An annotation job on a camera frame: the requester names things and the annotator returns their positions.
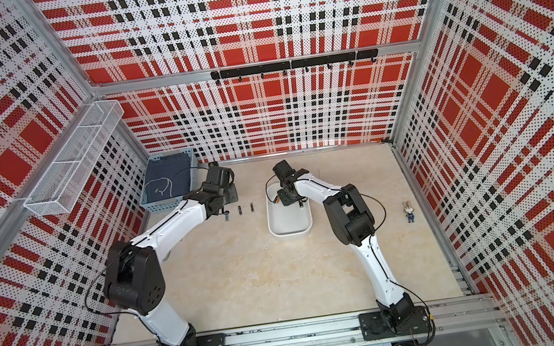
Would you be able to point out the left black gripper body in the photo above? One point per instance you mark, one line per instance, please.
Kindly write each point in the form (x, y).
(229, 195)

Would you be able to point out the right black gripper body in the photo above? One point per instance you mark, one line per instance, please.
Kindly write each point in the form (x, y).
(286, 198)

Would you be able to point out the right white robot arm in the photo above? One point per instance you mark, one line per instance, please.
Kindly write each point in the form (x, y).
(353, 224)

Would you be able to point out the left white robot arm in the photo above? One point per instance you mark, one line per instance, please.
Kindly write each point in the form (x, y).
(133, 276)

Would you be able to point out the white oval storage tray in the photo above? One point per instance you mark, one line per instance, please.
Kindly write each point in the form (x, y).
(289, 222)

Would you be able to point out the light blue perforated basket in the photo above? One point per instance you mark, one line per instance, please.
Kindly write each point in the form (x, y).
(169, 204)

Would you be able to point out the folded navy blue cloth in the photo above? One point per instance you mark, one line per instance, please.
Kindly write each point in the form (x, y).
(167, 177)

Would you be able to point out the small toy figure keychain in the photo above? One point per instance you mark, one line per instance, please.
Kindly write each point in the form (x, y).
(409, 210)

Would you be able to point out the black wall hook rail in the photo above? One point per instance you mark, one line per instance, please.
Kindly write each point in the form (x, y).
(282, 66)

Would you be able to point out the white wire mesh shelf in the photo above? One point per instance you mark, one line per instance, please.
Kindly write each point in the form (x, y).
(59, 188)

